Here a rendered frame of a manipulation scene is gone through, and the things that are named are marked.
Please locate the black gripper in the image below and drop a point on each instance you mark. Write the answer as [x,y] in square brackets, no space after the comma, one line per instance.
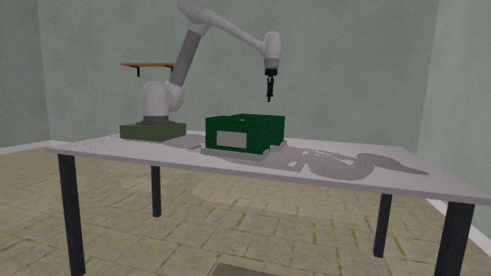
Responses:
[270,72]

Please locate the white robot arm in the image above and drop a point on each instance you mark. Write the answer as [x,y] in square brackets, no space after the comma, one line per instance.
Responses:
[159,99]

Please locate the green bottle crate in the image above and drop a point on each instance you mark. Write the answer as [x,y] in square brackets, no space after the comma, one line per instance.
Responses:
[239,134]
[277,127]

